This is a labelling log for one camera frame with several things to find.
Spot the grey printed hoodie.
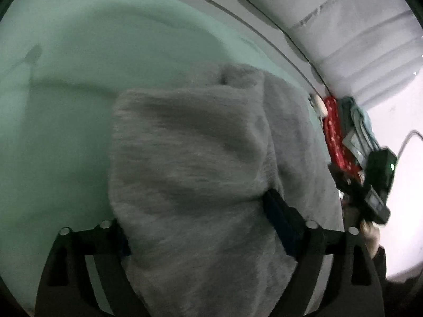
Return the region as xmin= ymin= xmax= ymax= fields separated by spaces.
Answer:
xmin=107 ymin=63 xmax=344 ymax=317

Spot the red dotted cloth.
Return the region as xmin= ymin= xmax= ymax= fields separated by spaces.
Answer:
xmin=322 ymin=96 xmax=364 ymax=175

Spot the grey folded cloth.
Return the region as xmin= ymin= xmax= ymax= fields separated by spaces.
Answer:
xmin=342 ymin=132 xmax=367 ymax=159

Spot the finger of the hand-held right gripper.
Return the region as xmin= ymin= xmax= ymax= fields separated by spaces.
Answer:
xmin=329 ymin=165 xmax=364 ymax=192

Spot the grey cable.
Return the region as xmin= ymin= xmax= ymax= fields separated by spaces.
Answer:
xmin=397 ymin=130 xmax=423 ymax=159

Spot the cream round case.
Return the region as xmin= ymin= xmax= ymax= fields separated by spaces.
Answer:
xmin=311 ymin=94 xmax=328 ymax=118

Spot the person's right hand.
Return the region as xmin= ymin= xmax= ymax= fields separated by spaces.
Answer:
xmin=360 ymin=220 xmax=380 ymax=255

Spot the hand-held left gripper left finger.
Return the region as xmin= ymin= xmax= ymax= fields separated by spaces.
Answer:
xmin=35 ymin=220 xmax=149 ymax=317

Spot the grey padded headboard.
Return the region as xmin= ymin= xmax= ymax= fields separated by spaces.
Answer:
xmin=211 ymin=0 xmax=423 ymax=113

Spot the light blue fluffy blanket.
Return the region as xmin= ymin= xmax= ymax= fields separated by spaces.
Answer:
xmin=350 ymin=101 xmax=378 ymax=146

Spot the green bed sheet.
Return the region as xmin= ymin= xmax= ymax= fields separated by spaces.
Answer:
xmin=0 ymin=0 xmax=331 ymax=311

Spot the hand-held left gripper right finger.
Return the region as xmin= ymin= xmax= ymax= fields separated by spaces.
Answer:
xmin=263 ymin=189 xmax=385 ymax=317

